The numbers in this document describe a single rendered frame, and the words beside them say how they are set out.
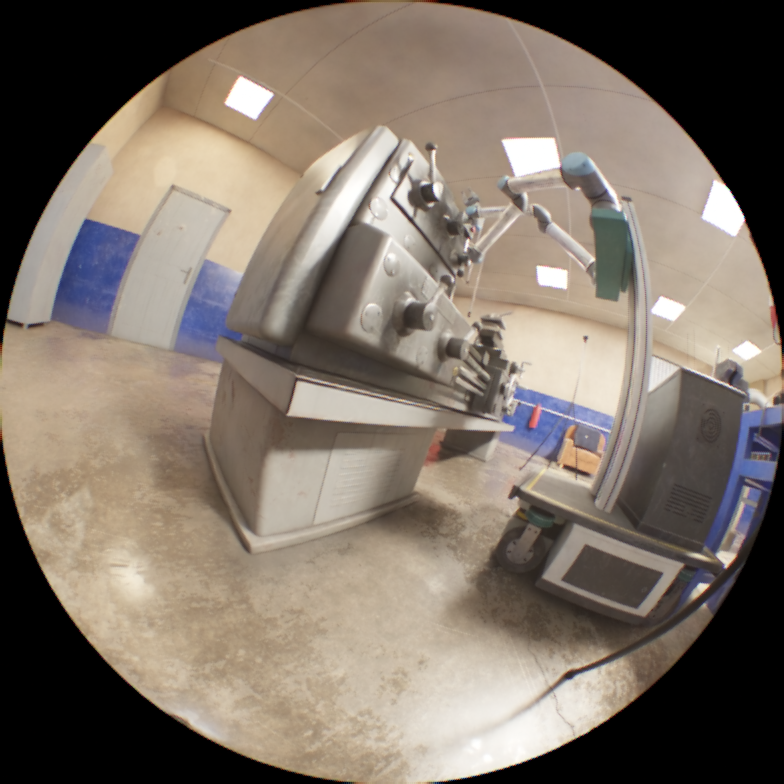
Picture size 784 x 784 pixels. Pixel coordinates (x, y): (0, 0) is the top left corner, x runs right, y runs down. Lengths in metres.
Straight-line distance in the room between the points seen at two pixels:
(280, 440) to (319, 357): 0.22
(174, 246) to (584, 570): 4.36
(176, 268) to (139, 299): 0.65
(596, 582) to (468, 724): 0.53
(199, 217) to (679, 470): 4.56
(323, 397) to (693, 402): 1.03
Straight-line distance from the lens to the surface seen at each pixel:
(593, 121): 3.11
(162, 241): 3.85
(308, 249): 0.53
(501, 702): 0.63
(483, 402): 1.52
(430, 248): 0.86
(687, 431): 0.93
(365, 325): 0.43
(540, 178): 1.44
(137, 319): 3.74
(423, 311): 0.47
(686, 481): 0.94
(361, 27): 3.16
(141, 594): 0.60
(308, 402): 0.39
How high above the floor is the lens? 0.50
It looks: 2 degrees down
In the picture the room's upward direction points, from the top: 18 degrees clockwise
